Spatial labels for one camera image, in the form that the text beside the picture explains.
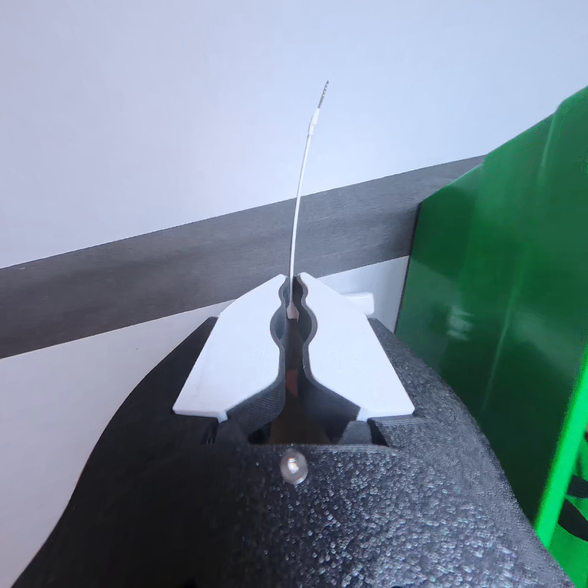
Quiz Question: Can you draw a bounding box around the green plastic bin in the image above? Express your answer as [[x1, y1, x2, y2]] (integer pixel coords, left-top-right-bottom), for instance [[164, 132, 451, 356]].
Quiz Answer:
[[396, 85, 588, 561]]

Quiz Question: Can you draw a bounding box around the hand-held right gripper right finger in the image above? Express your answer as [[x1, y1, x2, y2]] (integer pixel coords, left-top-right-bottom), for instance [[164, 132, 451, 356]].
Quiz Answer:
[[295, 272, 416, 422]]

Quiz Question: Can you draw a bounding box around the white thin cable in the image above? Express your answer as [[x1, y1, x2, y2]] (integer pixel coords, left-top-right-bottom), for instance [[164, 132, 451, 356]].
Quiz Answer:
[[285, 80, 330, 321]]

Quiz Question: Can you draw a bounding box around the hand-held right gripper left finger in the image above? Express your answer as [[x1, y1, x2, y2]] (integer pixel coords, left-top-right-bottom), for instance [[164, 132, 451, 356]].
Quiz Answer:
[[173, 274, 292, 432]]

